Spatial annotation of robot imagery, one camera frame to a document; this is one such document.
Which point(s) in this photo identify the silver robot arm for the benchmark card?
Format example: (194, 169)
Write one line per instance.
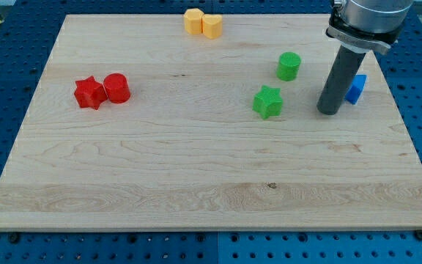
(367, 25)

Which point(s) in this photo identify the green star block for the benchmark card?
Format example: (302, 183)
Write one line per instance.
(268, 102)

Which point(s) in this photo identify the red star block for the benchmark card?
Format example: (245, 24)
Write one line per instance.
(89, 93)

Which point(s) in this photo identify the wooden board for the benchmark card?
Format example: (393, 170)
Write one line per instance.
(186, 152)

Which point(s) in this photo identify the red cylinder block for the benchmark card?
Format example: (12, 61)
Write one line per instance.
(116, 88)

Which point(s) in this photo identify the green cylinder block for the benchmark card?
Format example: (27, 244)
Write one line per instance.
(288, 66)

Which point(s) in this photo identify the yellow heart block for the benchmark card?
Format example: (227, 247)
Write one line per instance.
(212, 25)

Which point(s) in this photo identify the yellow hexagon block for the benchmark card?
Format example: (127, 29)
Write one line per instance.
(193, 21)

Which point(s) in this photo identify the blue block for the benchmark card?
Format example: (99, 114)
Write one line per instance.
(356, 89)

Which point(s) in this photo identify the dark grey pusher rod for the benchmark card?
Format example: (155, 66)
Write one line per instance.
(340, 78)

